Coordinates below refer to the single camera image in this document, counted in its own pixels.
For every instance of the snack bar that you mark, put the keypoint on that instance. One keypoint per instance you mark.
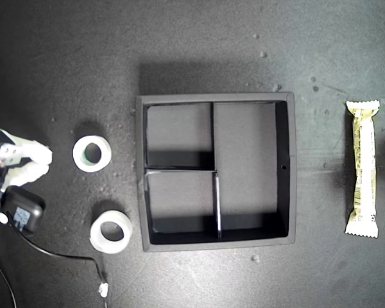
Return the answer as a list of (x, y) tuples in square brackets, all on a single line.
[(364, 167)]

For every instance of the white tape roll green core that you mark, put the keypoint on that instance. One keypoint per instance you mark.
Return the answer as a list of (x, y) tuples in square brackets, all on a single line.
[(78, 154)]

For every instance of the black tray with wells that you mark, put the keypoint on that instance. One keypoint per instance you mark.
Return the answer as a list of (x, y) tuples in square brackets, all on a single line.
[(244, 160)]

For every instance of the small grey crumb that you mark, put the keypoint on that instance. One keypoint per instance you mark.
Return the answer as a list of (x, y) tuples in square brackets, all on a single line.
[(263, 54), (255, 258), (256, 36), (277, 87)]

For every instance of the small black camera box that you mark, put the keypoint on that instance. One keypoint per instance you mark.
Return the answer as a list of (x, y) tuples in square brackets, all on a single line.
[(29, 208)]

